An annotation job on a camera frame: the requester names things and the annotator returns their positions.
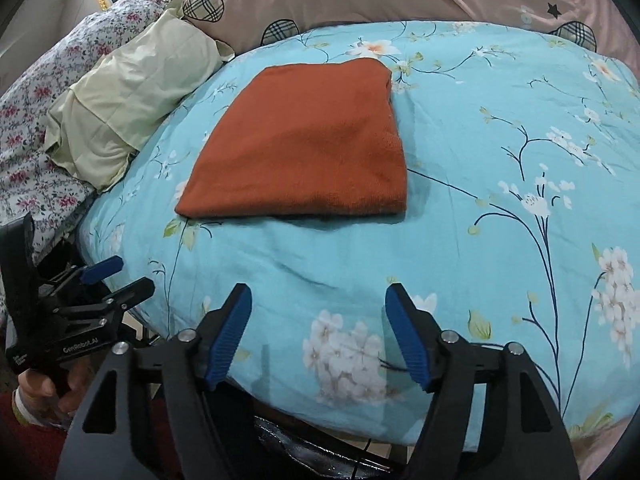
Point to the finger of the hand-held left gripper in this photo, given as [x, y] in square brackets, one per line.
[102, 268]
[130, 290]

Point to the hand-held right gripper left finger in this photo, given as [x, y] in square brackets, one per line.
[232, 335]

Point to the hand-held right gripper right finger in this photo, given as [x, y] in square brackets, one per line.
[407, 340]

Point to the orange knit sweater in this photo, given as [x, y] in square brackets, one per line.
[305, 145]

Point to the person's left forearm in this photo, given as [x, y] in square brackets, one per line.
[25, 445]

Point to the person's left hand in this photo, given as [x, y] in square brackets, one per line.
[45, 392]

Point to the cream pillow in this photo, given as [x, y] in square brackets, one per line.
[125, 95]

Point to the white pink floral blanket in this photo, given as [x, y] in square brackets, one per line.
[60, 70]

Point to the blue floral quilt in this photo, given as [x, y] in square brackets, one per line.
[500, 135]

